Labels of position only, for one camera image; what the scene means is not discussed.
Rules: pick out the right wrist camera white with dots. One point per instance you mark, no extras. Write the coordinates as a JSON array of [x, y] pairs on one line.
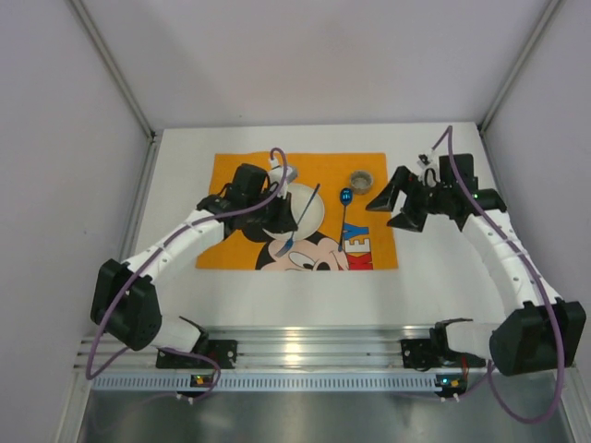
[[429, 168]]

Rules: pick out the blue metal spoon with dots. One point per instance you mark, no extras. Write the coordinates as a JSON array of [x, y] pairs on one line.
[[346, 198]]

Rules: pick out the aluminium mounting rail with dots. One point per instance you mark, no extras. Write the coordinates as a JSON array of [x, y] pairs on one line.
[[291, 348]]

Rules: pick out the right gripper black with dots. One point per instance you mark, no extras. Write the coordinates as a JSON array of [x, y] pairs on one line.
[[419, 197]]

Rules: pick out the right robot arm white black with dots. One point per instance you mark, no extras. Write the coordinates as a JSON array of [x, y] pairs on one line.
[[539, 324]]

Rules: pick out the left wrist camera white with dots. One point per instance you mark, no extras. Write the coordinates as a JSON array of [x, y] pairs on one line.
[[275, 173]]

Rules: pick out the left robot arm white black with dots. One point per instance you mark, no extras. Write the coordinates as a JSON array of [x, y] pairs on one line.
[[126, 304]]

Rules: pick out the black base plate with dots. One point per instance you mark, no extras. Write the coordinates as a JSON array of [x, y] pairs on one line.
[[222, 352], [420, 354]]

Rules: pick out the blue metal fork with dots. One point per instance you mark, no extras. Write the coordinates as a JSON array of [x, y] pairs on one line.
[[289, 243]]

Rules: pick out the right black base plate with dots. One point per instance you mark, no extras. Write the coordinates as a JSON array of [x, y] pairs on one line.
[[420, 354]]

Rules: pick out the cream round plate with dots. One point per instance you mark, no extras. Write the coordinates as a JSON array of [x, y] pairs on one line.
[[314, 216]]

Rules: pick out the small grey ceramic cup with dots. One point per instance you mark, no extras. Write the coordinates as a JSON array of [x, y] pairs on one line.
[[361, 182]]

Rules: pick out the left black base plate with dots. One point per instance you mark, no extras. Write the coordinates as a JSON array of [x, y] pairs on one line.
[[222, 352]]

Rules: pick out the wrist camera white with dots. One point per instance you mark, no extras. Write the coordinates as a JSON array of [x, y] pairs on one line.
[[429, 168], [275, 173]]

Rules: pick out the slotted grey cable duct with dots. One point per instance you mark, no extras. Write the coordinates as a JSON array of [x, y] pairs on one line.
[[280, 382]]

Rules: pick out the orange cartoon mouse placemat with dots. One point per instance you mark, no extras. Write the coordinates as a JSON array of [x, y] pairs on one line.
[[368, 241]]

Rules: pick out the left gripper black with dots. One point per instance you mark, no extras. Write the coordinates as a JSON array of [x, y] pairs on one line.
[[281, 213]]

